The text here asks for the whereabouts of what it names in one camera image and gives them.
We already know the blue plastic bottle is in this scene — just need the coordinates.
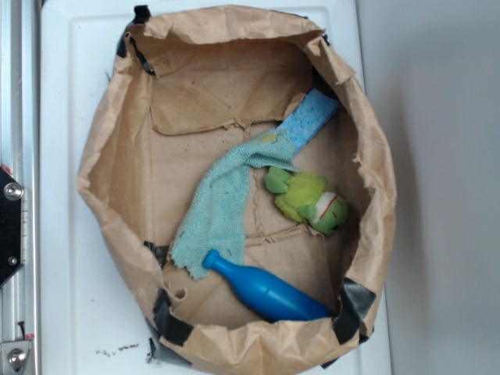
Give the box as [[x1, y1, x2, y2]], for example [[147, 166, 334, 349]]
[[202, 249, 330, 321]]

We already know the teal terry cloth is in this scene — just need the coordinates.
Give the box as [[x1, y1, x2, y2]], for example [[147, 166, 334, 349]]
[[170, 129, 305, 280]]

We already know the green plush toy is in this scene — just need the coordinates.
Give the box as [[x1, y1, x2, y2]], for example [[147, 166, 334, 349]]
[[264, 166, 349, 236]]

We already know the blue sponge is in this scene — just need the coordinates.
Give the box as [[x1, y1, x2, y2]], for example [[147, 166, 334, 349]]
[[276, 88, 341, 160]]

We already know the brown paper bag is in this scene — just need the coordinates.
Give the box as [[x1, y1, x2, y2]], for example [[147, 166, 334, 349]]
[[77, 5, 397, 374]]

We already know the black mounting bracket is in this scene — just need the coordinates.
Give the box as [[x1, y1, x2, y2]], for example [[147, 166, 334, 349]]
[[0, 167, 23, 287]]

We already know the aluminium frame rail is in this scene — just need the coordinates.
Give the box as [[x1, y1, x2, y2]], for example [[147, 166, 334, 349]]
[[1, 1, 42, 374]]

